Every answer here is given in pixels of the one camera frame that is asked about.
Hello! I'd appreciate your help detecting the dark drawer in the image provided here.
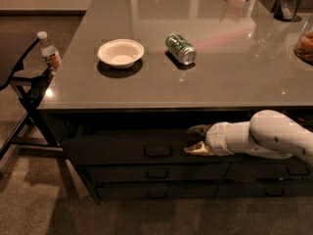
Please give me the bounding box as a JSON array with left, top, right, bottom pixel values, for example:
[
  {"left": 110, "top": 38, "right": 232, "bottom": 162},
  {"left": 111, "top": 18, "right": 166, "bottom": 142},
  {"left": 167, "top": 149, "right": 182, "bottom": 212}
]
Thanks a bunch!
[
  {"left": 214, "top": 180, "right": 313, "bottom": 198},
  {"left": 97, "top": 183, "right": 217, "bottom": 201},
  {"left": 85, "top": 164, "right": 229, "bottom": 183},
  {"left": 224, "top": 156, "right": 313, "bottom": 181},
  {"left": 283, "top": 110, "right": 313, "bottom": 131},
  {"left": 62, "top": 128, "right": 243, "bottom": 165}
]

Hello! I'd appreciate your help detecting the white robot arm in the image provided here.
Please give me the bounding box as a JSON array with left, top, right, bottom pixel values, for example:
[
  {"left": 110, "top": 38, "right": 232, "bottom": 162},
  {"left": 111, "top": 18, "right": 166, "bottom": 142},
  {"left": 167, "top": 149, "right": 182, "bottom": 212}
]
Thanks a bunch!
[{"left": 184, "top": 110, "right": 313, "bottom": 165}]

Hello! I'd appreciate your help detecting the green soda can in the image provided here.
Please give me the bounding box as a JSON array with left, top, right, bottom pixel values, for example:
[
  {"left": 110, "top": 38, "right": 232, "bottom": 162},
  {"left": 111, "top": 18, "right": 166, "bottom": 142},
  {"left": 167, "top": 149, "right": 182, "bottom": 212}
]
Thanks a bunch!
[{"left": 165, "top": 33, "right": 197, "bottom": 66}]

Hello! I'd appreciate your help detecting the black folding chair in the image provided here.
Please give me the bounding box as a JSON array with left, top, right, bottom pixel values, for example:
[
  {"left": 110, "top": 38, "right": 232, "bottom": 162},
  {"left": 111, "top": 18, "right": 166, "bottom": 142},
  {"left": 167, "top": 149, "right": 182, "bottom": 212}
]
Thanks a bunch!
[{"left": 0, "top": 32, "right": 60, "bottom": 159}]

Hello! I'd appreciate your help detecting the white paper bowl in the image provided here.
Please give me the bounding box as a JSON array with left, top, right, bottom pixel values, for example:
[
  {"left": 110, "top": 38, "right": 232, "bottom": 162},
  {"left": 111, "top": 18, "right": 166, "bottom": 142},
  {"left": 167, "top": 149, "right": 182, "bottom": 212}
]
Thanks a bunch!
[{"left": 97, "top": 39, "right": 145, "bottom": 69}]

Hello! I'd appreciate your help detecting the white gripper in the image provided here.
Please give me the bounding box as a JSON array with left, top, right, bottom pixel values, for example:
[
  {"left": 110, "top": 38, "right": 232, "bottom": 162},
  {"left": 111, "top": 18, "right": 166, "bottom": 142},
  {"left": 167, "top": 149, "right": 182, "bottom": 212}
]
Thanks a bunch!
[{"left": 184, "top": 121, "right": 234, "bottom": 157}]

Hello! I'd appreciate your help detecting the clear plastic water bottle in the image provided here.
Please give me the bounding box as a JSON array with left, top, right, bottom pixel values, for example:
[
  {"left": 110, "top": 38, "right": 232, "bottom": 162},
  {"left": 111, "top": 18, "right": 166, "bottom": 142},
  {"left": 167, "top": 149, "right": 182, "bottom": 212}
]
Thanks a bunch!
[{"left": 37, "top": 31, "right": 62, "bottom": 73}]

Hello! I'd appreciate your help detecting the dark counter cabinet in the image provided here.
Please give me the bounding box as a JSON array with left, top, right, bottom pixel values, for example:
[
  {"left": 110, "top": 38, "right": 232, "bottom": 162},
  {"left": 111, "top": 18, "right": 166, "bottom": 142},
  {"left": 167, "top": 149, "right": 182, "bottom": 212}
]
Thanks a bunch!
[{"left": 40, "top": 0, "right": 313, "bottom": 202}]

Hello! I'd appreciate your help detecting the glass jar with snacks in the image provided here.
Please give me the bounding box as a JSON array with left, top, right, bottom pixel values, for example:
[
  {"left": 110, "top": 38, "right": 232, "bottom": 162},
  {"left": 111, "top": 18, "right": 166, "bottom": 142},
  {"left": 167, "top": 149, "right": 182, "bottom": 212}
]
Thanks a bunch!
[{"left": 293, "top": 18, "right": 313, "bottom": 66}]

